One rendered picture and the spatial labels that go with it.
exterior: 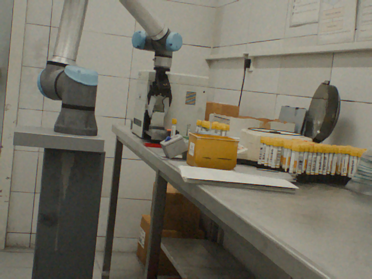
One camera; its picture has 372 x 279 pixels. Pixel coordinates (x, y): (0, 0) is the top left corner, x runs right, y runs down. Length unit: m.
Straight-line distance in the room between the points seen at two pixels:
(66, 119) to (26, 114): 1.81
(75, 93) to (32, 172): 1.89
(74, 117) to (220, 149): 0.54
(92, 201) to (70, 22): 0.64
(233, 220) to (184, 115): 1.44
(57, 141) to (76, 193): 0.20
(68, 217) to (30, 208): 1.89
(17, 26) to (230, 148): 2.24
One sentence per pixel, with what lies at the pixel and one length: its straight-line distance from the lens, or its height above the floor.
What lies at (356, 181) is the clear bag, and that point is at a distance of 1.84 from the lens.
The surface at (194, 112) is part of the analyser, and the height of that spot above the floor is 1.01.
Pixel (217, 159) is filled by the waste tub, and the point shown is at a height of 0.91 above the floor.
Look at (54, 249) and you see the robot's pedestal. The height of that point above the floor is 0.53.
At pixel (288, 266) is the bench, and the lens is 1.03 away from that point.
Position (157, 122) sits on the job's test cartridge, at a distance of 2.55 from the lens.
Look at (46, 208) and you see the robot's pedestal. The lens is 2.12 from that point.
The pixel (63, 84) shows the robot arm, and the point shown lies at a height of 1.08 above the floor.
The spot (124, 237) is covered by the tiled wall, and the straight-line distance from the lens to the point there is 4.11.
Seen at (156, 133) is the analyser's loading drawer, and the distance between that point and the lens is 2.49.
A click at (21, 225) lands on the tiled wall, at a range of 4.04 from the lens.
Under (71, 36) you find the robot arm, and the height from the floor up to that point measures 1.25.
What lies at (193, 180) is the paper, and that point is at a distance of 1.60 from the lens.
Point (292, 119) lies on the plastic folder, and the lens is 2.66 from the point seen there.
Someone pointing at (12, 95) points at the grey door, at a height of 0.95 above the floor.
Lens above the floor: 1.12
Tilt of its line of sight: 5 degrees down
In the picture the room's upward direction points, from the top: 6 degrees clockwise
